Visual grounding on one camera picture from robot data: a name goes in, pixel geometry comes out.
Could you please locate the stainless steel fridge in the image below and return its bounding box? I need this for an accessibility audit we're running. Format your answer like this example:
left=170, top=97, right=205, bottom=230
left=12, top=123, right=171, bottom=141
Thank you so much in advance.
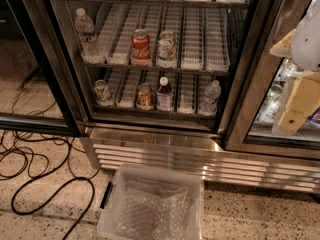
left=44, top=0, right=320, bottom=193

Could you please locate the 7up can bottom shelf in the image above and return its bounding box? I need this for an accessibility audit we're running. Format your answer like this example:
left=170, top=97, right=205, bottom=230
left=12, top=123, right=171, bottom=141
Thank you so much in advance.
left=93, top=80, right=112, bottom=106

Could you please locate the bubble wrap sheet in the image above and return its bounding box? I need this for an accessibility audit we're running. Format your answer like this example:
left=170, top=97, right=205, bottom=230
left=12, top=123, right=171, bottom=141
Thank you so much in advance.
left=115, top=180, right=191, bottom=240

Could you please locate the dark juice bottle white cap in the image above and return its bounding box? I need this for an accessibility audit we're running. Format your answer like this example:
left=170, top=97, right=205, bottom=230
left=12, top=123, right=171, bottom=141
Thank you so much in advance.
left=156, top=77, right=173, bottom=111

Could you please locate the closed right fridge door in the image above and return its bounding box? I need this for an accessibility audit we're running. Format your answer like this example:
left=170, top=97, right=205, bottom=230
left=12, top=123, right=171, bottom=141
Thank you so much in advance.
left=226, top=0, right=320, bottom=159

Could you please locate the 7up can shelf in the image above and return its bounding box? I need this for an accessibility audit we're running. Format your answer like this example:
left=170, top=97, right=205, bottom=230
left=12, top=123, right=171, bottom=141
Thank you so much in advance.
left=157, top=31, right=177, bottom=68
left=93, top=80, right=112, bottom=106

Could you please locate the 7up can middle shelf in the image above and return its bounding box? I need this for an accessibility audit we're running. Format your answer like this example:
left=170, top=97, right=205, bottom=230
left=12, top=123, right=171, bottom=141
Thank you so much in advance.
left=157, top=31, right=177, bottom=68

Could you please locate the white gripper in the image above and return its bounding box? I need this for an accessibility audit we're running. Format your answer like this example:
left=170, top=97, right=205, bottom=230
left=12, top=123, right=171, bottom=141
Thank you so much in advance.
left=270, top=1, right=320, bottom=133

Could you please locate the open fridge glass door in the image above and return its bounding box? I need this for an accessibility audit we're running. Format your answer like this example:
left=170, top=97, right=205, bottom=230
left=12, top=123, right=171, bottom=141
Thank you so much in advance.
left=0, top=0, right=83, bottom=137

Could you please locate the water bottle middle shelf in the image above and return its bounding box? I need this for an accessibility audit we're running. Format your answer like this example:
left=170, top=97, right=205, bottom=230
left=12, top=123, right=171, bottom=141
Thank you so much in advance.
left=75, top=8, right=103, bottom=64

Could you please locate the red coca-cola can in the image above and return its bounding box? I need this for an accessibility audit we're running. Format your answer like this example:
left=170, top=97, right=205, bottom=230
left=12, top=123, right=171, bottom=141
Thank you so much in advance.
left=131, top=29, right=151, bottom=66

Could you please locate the clear plastic bin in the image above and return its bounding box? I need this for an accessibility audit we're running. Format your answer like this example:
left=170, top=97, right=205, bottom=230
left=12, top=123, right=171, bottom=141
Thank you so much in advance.
left=97, top=164, right=204, bottom=240

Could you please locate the silver can right bottom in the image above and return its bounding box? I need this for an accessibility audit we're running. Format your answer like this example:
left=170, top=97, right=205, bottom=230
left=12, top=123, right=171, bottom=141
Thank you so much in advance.
left=259, top=84, right=283, bottom=123

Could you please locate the orange soda can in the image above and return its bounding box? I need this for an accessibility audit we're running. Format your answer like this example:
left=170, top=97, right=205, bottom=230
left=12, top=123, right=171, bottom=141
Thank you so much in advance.
left=137, top=83, right=153, bottom=110

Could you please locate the water bottle shelf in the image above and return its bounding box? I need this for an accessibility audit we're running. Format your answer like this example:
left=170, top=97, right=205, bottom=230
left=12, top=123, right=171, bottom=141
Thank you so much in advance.
left=75, top=8, right=103, bottom=64
left=199, top=80, right=221, bottom=116

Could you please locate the water bottle bottom shelf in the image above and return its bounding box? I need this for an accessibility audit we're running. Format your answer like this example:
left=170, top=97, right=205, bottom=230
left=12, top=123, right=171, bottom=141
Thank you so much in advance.
left=199, top=80, right=221, bottom=116

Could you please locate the black floor cable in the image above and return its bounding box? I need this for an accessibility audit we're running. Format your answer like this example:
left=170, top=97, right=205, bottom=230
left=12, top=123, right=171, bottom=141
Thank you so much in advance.
left=0, top=40, right=100, bottom=240

